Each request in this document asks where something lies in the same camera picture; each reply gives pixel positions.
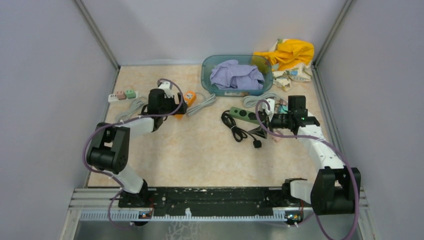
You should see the green power strip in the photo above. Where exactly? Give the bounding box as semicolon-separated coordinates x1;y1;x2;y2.
229;106;259;125

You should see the teal usb charger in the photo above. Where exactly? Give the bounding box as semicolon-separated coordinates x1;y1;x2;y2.
280;105;288;113

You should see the grey power strip cable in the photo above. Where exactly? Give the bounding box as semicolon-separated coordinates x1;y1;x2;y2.
242;92;286;109

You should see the black cable with plug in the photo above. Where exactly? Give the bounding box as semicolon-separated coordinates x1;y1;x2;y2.
220;110;263;149

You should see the small strip grey cable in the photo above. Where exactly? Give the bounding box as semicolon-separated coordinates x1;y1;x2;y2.
114;97;148;123

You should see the orange power strip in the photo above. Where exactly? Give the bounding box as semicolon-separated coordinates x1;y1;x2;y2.
183;91;197;108

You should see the small white power strip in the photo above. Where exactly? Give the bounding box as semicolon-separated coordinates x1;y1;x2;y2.
108;91;139;104

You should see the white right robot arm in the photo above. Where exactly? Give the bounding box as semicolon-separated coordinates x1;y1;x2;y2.
254;95;361;216

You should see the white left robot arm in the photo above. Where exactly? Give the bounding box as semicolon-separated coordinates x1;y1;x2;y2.
83;88;188;207

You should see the green charger on white strip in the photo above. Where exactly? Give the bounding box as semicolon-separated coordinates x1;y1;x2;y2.
124;89;137;99

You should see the white patterned cloth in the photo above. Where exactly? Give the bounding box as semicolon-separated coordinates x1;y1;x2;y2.
272;62;313;92

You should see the pink charger on white strip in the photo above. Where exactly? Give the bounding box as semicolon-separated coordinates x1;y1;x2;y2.
115;91;127;101

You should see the purple cloth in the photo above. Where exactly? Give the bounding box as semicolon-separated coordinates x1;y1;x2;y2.
210;59;265;90

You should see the teal plastic basin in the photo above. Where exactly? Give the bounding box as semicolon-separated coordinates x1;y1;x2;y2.
200;54;273;97

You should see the yellow cloth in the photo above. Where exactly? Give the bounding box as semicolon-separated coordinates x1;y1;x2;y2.
253;38;315;71

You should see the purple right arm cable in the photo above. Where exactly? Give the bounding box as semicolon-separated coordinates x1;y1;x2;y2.
255;99;361;240

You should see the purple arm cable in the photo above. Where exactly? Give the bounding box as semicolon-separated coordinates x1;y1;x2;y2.
82;78;185;230
255;99;361;240

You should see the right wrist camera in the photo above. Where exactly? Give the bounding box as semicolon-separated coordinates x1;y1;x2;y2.
263;98;275;122

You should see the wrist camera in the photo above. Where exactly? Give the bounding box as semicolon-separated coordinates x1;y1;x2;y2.
158;80;174;99
263;98;275;122

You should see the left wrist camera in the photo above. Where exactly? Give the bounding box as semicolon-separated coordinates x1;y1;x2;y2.
158;80;174;99

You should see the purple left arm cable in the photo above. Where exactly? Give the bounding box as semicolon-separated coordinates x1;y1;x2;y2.
82;78;185;230

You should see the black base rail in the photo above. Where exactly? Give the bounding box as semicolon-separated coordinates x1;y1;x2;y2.
118;187;311;220

